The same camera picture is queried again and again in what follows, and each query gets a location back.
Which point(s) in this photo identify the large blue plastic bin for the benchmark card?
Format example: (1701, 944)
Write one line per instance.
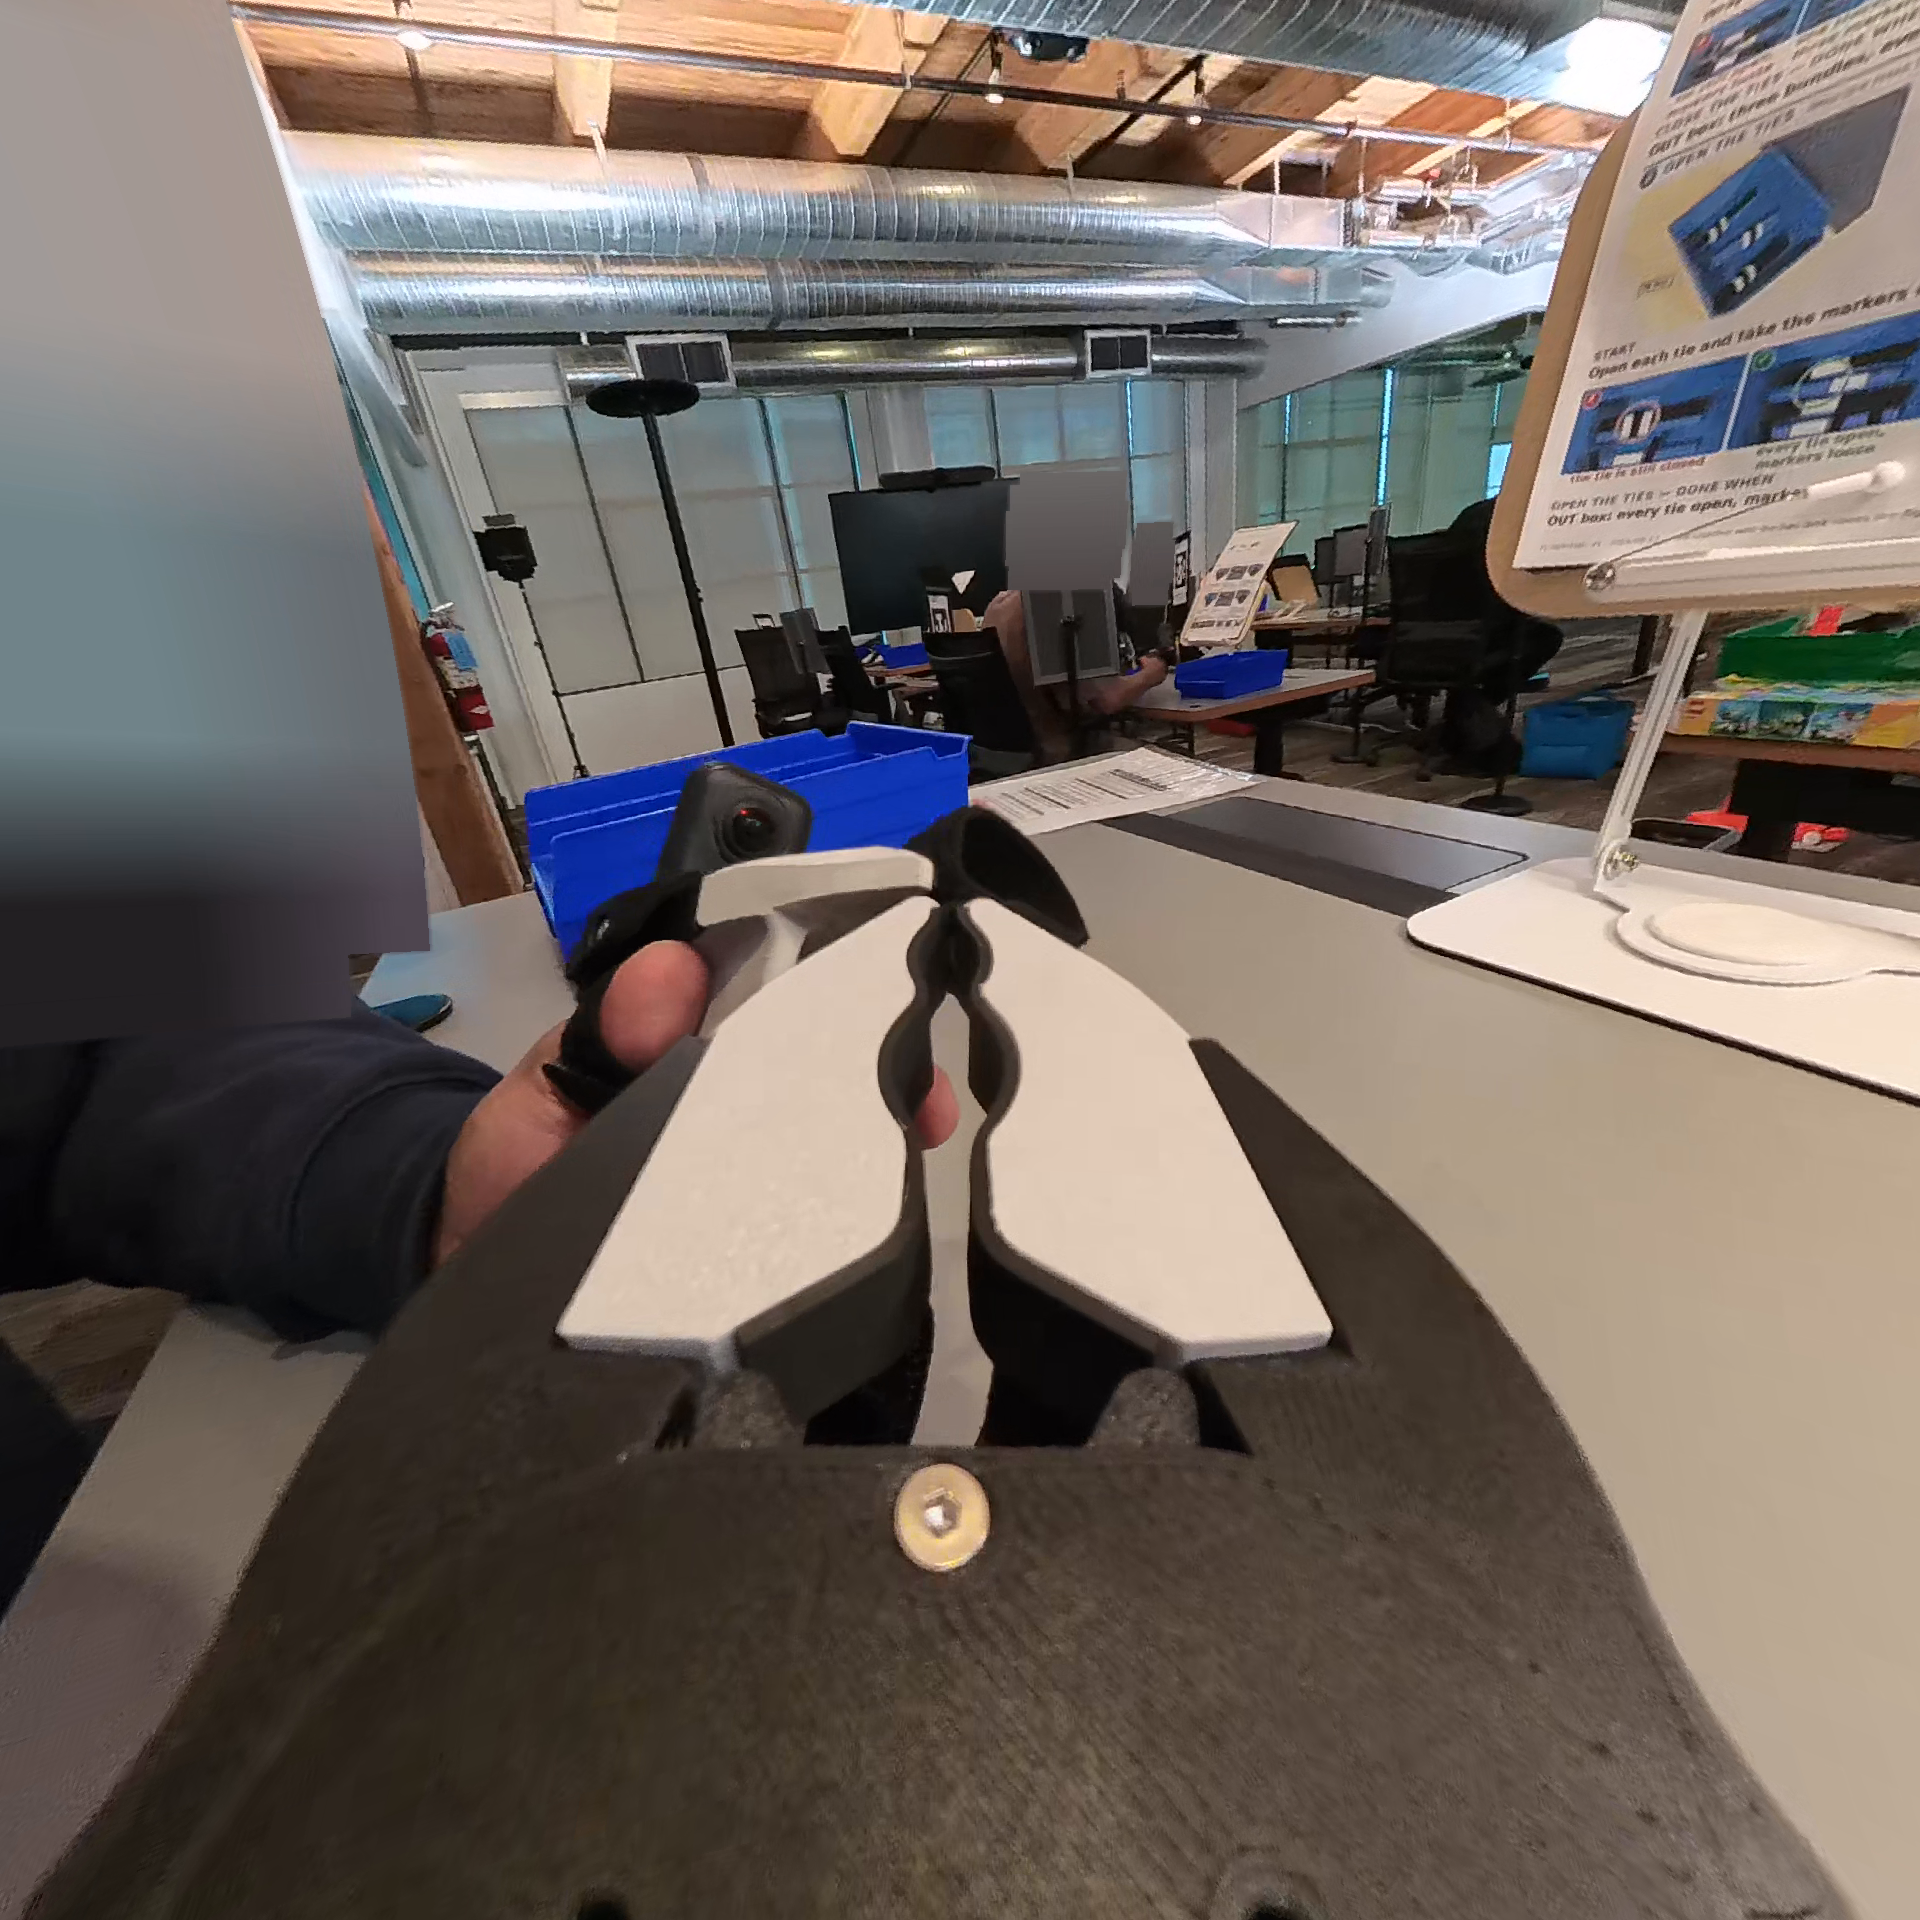
(749, 797)

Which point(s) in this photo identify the small blue bin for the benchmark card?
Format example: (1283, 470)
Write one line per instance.
(1229, 675)

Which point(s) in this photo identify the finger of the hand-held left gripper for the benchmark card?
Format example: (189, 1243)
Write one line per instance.
(825, 893)

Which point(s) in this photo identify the black floor lamp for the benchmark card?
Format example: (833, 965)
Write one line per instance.
(645, 396)

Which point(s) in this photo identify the black office chair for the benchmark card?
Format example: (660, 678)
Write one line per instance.
(787, 675)

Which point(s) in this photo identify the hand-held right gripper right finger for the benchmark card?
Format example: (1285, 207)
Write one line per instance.
(1154, 1187)

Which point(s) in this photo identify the red fire extinguisher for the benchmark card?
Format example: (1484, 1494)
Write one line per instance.
(458, 675)

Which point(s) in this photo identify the silver air duct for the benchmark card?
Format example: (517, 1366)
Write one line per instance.
(841, 228)

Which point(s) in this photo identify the person's left forearm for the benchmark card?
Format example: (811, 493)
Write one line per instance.
(240, 1172)

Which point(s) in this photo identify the black computer monitor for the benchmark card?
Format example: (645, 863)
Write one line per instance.
(914, 556)

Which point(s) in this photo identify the black wall speaker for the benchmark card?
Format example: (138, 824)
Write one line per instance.
(508, 549)

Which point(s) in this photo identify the small printed table sign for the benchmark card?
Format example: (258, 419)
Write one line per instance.
(1236, 586)

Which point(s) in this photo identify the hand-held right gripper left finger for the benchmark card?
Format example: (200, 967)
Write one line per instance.
(749, 1187)

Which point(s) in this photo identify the green plastic bin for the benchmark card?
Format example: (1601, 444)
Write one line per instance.
(1824, 653)

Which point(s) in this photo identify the blue crate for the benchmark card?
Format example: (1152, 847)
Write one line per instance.
(1574, 740)

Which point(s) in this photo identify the printed paper sheet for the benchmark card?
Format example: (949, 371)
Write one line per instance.
(1112, 787)

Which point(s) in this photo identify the person's left hand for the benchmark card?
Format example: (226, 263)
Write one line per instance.
(510, 1125)

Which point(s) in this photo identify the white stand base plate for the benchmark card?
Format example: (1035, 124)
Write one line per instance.
(1709, 960)

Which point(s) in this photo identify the colourful cardboard box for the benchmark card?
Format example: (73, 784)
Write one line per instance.
(1802, 722)

